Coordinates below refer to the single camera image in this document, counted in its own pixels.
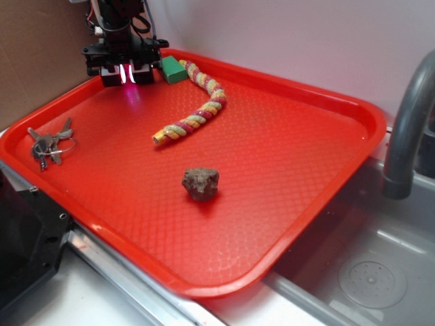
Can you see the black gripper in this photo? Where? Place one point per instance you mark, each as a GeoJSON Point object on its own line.
{"type": "Point", "coordinates": [119, 47]}

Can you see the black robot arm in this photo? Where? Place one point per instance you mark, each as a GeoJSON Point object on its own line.
{"type": "Point", "coordinates": [118, 14]}

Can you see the green rectangular block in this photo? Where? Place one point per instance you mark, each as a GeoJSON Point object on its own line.
{"type": "Point", "coordinates": [172, 70]}

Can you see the brown cardboard panel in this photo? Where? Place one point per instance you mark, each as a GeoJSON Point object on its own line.
{"type": "Point", "coordinates": [41, 54]}

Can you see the bunch of silver keys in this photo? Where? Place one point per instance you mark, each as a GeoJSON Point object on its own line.
{"type": "Point", "coordinates": [45, 147]}

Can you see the brown rock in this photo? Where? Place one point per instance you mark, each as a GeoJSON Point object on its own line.
{"type": "Point", "coordinates": [201, 183]}

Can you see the red plastic tray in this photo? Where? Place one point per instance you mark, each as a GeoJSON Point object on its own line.
{"type": "Point", "coordinates": [282, 149]}

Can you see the grey sink faucet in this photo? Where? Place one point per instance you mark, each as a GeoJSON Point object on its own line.
{"type": "Point", "coordinates": [411, 144]}

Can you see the grey sink basin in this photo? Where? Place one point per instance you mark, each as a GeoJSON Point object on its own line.
{"type": "Point", "coordinates": [365, 259]}

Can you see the twisted multicolour rope toy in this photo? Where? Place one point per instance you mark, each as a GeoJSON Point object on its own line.
{"type": "Point", "coordinates": [216, 102]}

